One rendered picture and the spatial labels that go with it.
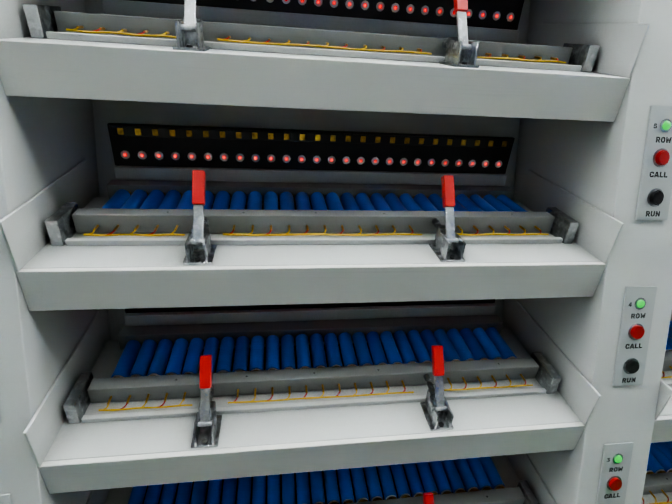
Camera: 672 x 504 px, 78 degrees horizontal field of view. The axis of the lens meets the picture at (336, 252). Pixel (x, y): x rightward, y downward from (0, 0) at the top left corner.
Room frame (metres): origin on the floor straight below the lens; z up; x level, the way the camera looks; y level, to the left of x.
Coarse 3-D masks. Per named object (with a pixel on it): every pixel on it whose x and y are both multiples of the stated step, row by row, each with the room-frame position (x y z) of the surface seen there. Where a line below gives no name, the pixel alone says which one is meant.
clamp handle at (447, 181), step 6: (444, 180) 0.46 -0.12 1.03; (450, 180) 0.46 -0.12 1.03; (444, 186) 0.46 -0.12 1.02; (450, 186) 0.46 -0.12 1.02; (444, 192) 0.46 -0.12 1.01; (450, 192) 0.46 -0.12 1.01; (444, 198) 0.46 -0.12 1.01; (450, 198) 0.46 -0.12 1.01; (444, 204) 0.46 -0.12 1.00; (450, 204) 0.46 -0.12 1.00; (444, 210) 0.46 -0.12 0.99; (450, 210) 0.46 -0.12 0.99; (450, 216) 0.46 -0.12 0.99; (450, 222) 0.45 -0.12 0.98; (450, 228) 0.45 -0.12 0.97; (450, 234) 0.45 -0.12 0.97
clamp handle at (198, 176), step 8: (192, 176) 0.42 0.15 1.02; (200, 176) 0.42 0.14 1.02; (192, 184) 0.42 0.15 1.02; (200, 184) 0.42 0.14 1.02; (192, 192) 0.42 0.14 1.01; (200, 192) 0.42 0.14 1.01; (192, 200) 0.42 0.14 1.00; (200, 200) 0.42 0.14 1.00; (200, 208) 0.42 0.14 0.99; (200, 216) 0.42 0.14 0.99; (200, 224) 0.41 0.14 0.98; (200, 232) 0.41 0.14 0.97
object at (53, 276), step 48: (48, 192) 0.43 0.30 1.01; (528, 192) 0.61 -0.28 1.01; (48, 240) 0.43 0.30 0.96; (576, 240) 0.51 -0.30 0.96; (48, 288) 0.38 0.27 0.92; (96, 288) 0.39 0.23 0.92; (144, 288) 0.39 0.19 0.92; (192, 288) 0.40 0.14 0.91; (240, 288) 0.41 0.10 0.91; (288, 288) 0.41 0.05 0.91; (336, 288) 0.42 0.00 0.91; (384, 288) 0.43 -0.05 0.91; (432, 288) 0.44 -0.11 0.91; (480, 288) 0.45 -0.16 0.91; (528, 288) 0.46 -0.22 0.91; (576, 288) 0.47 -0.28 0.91
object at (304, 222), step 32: (96, 224) 0.44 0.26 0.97; (128, 224) 0.45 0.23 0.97; (160, 224) 0.45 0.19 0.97; (192, 224) 0.46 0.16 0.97; (224, 224) 0.46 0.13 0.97; (256, 224) 0.47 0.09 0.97; (288, 224) 0.47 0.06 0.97; (320, 224) 0.48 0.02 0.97; (352, 224) 0.48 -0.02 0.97; (384, 224) 0.49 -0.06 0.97; (416, 224) 0.50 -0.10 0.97; (480, 224) 0.51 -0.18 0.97; (512, 224) 0.51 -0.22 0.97; (544, 224) 0.52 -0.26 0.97
